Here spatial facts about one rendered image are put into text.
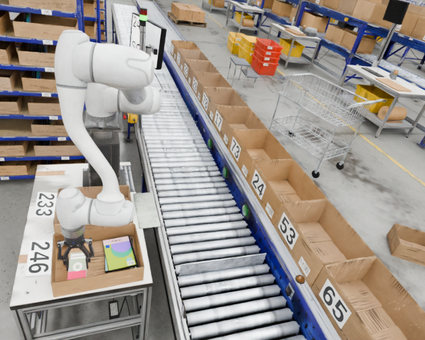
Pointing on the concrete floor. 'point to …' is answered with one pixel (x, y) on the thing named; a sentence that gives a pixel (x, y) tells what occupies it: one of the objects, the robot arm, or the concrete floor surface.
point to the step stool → (242, 69)
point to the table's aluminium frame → (144, 296)
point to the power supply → (113, 309)
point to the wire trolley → (322, 118)
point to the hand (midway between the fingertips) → (77, 263)
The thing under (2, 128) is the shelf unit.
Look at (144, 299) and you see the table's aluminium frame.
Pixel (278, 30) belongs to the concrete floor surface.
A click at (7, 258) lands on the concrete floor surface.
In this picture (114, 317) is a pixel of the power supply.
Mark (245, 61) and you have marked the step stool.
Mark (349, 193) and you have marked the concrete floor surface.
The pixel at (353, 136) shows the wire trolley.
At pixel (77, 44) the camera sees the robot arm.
